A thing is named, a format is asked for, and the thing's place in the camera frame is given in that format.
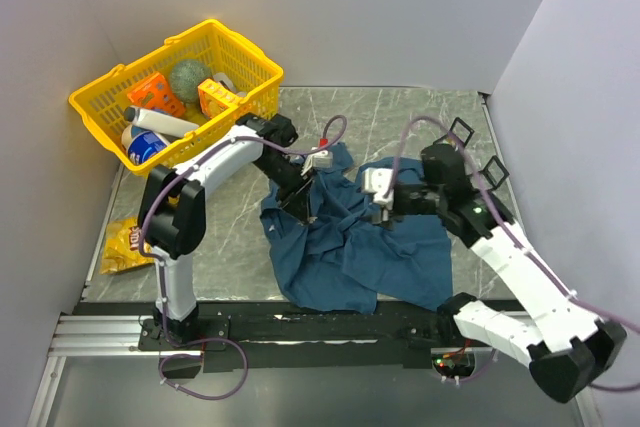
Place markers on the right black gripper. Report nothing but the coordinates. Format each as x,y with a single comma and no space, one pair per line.
388,224

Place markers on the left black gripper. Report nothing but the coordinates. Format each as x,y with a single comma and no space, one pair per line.
299,205

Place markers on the dark blue t-shirt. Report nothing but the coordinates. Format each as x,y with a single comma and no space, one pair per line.
341,261

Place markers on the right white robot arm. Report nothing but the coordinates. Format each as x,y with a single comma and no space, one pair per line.
566,345

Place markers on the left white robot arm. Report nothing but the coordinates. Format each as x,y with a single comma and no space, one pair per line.
172,214

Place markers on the orange yellow snack box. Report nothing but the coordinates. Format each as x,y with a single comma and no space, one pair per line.
217,96

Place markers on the white tube bottle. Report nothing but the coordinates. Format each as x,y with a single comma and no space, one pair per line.
158,122

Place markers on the blue white container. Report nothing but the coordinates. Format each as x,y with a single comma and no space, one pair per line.
140,145

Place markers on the green round melon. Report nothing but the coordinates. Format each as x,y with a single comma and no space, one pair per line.
185,77

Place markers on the yellow plastic shopping basket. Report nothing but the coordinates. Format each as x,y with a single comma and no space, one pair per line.
228,54

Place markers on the yellow chips bag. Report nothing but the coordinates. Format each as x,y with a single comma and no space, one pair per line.
121,251

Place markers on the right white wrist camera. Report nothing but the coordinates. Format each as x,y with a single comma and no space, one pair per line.
376,184

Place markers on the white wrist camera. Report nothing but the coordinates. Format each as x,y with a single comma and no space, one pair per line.
318,159
376,184

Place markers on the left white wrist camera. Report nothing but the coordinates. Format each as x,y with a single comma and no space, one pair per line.
318,159

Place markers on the black square frame marker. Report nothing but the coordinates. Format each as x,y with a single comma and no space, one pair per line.
459,133

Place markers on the aluminium extrusion rail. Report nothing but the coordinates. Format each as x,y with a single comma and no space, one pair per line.
95,337

